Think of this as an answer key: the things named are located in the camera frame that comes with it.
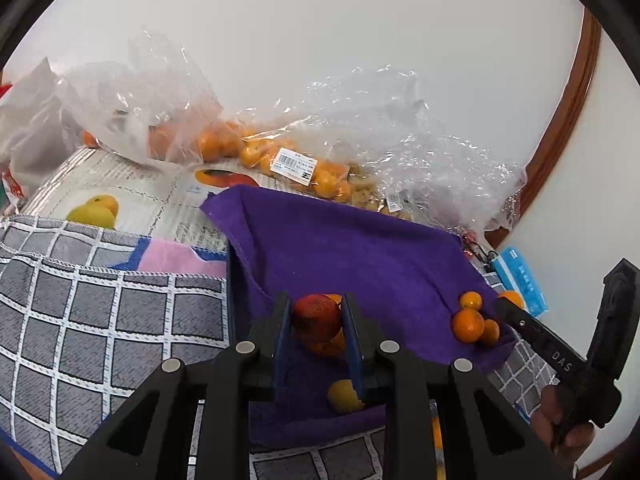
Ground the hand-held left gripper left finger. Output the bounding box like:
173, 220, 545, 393
60, 291, 293, 480

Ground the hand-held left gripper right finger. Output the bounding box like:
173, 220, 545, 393
341, 294, 576, 480

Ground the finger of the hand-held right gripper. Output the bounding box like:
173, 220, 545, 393
494, 297, 548, 351

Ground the red apple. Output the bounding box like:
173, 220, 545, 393
292, 294, 344, 345

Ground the large orange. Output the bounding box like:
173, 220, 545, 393
451, 308, 486, 343

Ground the person's right hand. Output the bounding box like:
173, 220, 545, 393
530, 382, 598, 471

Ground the yellow fruit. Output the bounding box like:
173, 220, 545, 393
327, 379, 366, 414

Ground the blue tissue packet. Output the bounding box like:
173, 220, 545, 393
490, 246, 549, 317

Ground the purple towel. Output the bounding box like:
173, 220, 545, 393
200, 185, 518, 451

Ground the pink and blue cloth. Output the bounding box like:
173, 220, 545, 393
107, 236, 228, 278

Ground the labelled bag of longans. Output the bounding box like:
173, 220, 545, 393
345, 160, 416, 221

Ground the labelled bag of small oranges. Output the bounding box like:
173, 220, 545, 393
195, 110, 356, 203

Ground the large clear plastic bag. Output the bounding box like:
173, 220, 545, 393
305, 65, 528, 233

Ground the fruit printed cardboard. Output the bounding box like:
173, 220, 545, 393
17, 147, 281, 251

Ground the grey checked blanket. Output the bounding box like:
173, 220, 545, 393
0, 214, 551, 480

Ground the clear bag of oranges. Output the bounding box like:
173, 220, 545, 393
55, 30, 223, 166

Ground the white plastic bag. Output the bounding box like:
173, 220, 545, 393
0, 57, 86, 201

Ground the black cable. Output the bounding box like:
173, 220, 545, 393
465, 242, 501, 266

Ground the brown wooden frame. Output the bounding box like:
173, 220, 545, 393
485, 5, 602, 248

